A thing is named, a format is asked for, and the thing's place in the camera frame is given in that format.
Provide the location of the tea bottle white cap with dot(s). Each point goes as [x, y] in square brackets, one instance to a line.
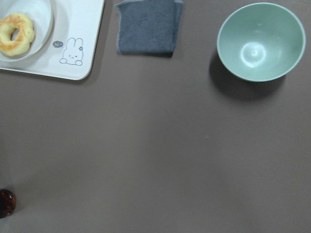
[7, 203]

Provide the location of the cream serving tray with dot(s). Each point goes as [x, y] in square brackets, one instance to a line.
[69, 50]

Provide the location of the grey folded cloth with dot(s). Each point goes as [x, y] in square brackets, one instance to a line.
[148, 26]

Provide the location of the mint green bowl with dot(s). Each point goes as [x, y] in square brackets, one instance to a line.
[261, 42]

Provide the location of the white plate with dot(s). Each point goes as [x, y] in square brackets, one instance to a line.
[40, 13]

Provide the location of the glazed donut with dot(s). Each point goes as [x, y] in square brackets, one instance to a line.
[16, 34]

